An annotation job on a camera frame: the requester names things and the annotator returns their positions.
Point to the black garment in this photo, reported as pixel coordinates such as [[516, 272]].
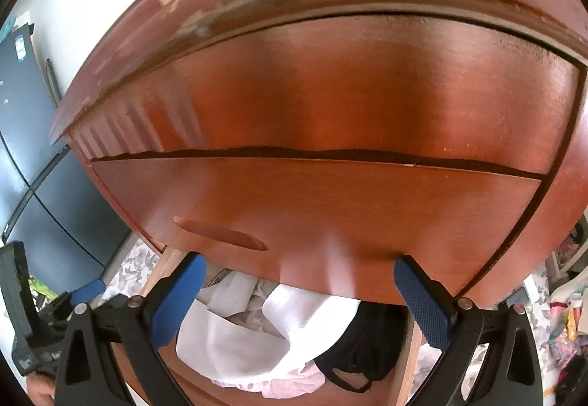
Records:
[[367, 332]]

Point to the wooden drawer below fluted panel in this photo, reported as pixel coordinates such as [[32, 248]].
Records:
[[344, 213]]

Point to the white lattice shelf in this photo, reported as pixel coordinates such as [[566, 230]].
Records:
[[572, 270]]

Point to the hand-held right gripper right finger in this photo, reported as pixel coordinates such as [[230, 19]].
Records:
[[425, 300]]

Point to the wooden drawer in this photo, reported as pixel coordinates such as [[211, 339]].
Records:
[[344, 213], [158, 270]]

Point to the wooden bottom drawer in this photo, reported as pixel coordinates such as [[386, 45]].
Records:
[[158, 270]]

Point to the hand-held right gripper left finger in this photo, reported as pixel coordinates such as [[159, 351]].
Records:
[[177, 300]]

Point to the white garment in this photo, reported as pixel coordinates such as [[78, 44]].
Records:
[[285, 328]]

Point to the green white packet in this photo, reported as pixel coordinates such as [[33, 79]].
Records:
[[40, 286]]

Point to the black charger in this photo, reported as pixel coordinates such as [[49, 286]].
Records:
[[517, 295]]

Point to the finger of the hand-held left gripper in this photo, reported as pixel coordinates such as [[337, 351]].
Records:
[[57, 308], [87, 291]]

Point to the person's left hand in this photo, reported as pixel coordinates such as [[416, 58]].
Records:
[[41, 390]]

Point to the pink cloth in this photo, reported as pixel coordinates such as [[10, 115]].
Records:
[[294, 387]]

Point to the grey floral bedsheet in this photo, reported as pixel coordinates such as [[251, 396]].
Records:
[[133, 266]]

